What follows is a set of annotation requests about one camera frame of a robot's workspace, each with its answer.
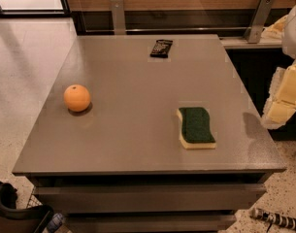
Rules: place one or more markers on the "black chair part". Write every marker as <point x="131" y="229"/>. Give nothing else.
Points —
<point x="14" y="220"/>

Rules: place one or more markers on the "right metal wall bracket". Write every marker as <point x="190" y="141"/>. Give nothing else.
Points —
<point x="254" y="31"/>

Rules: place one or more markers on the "orange fruit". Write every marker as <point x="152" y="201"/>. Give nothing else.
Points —
<point x="76" y="98"/>

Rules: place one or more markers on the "black and white striped cylinder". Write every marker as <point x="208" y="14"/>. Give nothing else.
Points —
<point x="274" y="218"/>

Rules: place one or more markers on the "grey drawer cabinet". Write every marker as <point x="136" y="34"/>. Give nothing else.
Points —
<point x="119" y="165"/>

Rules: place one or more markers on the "blue small object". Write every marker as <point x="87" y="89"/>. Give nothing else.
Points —
<point x="55" y="223"/>

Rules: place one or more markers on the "metal wall bracket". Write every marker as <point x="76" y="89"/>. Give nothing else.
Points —
<point x="118" y="16"/>
<point x="254" y="31"/>

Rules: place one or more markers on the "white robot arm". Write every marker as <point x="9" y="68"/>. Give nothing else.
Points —
<point x="288" y="38"/>

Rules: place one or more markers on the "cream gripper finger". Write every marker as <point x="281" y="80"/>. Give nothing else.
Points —
<point x="275" y="30"/>
<point x="281" y="104"/>

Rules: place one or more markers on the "black rxbar chocolate wrapper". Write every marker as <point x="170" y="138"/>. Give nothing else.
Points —
<point x="161" y="48"/>

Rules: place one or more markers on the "green and yellow sponge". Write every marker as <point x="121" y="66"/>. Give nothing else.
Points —
<point x="195" y="131"/>

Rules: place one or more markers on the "left metal wall bracket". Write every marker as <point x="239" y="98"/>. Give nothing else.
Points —
<point x="118" y="16"/>

